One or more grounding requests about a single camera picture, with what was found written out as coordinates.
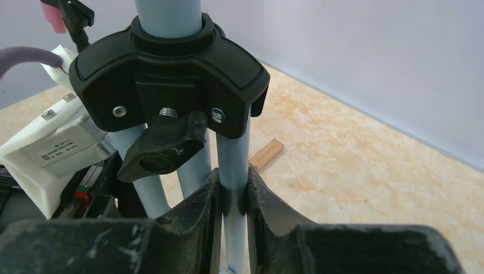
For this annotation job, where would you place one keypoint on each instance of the light blue music stand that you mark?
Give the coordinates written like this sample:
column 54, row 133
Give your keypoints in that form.
column 158, row 87

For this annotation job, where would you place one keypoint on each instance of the pink microphone on stand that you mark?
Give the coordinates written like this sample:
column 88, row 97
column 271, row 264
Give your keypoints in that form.
column 69, row 17

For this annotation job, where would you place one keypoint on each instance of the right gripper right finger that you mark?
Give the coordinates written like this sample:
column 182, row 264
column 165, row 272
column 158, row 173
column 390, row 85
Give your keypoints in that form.
column 281, row 240

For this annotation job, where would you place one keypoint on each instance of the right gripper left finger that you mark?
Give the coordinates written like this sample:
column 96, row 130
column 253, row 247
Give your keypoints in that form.
column 185, row 239

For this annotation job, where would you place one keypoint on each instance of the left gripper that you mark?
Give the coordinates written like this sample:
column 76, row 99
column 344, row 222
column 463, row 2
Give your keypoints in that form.
column 76, row 198

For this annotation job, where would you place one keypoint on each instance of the small wooden block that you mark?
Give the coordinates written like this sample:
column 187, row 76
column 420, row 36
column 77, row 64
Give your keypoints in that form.
column 266, row 155

